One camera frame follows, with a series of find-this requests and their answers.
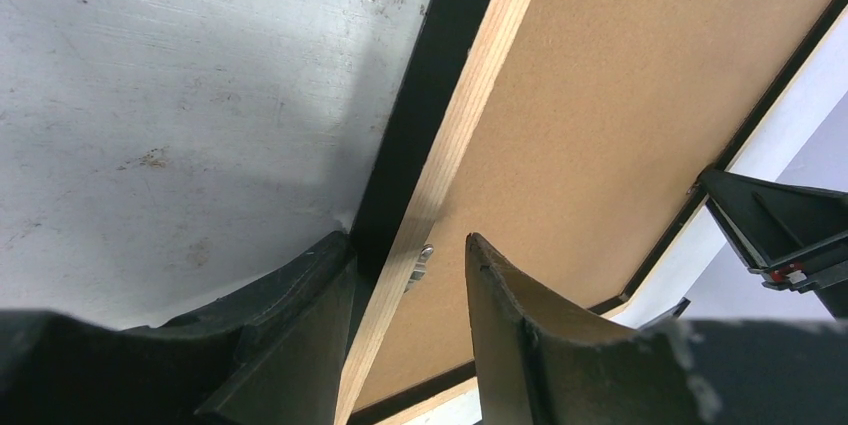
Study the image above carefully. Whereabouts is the wooden picture frame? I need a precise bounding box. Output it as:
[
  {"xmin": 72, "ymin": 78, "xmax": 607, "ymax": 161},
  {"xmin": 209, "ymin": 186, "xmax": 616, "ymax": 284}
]
[{"xmin": 331, "ymin": 0, "xmax": 848, "ymax": 425}]

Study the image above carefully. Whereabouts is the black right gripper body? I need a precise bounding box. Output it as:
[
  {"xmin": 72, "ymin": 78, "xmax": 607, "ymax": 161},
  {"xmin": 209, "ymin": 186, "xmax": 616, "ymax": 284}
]
[{"xmin": 748, "ymin": 231, "xmax": 847, "ymax": 319}]

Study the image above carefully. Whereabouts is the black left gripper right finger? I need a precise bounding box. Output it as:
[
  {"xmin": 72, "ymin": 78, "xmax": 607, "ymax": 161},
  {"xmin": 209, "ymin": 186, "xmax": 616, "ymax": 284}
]
[{"xmin": 465, "ymin": 233, "xmax": 847, "ymax": 424}]

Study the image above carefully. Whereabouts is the brown frame backing board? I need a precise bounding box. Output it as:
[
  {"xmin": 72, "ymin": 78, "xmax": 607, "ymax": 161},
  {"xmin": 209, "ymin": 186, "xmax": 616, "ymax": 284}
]
[{"xmin": 354, "ymin": 0, "xmax": 848, "ymax": 410}]

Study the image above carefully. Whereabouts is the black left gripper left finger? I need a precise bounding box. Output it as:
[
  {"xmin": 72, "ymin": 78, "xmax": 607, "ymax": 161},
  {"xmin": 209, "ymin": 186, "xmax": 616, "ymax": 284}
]
[{"xmin": 1, "ymin": 231, "xmax": 356, "ymax": 424}]

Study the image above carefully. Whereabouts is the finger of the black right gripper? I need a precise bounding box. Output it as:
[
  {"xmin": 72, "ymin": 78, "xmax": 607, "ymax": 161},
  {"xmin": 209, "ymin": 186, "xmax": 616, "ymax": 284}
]
[
  {"xmin": 698, "ymin": 169, "xmax": 847, "ymax": 270},
  {"xmin": 640, "ymin": 297, "xmax": 691, "ymax": 329}
]

